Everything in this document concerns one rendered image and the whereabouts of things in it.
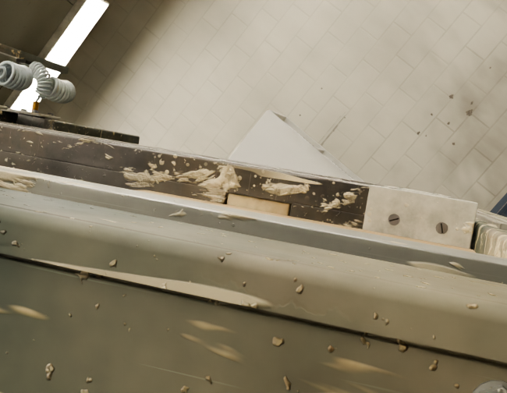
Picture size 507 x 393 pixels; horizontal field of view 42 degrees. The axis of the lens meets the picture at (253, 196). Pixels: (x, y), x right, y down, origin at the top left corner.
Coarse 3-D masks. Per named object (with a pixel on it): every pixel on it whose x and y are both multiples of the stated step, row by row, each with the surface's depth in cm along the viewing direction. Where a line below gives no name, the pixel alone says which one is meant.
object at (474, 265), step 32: (32, 192) 49; (64, 192) 49; (96, 192) 48; (128, 192) 50; (192, 224) 46; (224, 224) 46; (256, 224) 45; (288, 224) 45; (384, 256) 44; (416, 256) 43; (448, 256) 43; (480, 256) 45
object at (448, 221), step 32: (0, 128) 90; (0, 160) 90; (32, 160) 89; (64, 160) 88; (96, 160) 87; (128, 160) 86; (160, 160) 85; (192, 160) 84; (160, 192) 85; (192, 192) 84; (224, 192) 83; (256, 192) 83; (288, 192) 82; (320, 192) 81; (352, 192) 80; (384, 192) 79; (352, 224) 80; (384, 224) 79; (416, 224) 78; (448, 224) 77
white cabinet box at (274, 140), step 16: (272, 112) 456; (256, 128) 459; (272, 128) 456; (288, 128) 453; (240, 144) 462; (256, 144) 459; (272, 144) 456; (288, 144) 454; (304, 144) 451; (240, 160) 462; (256, 160) 460; (272, 160) 457; (288, 160) 454; (304, 160) 451; (320, 160) 449; (336, 160) 504; (336, 176) 446; (352, 176) 502
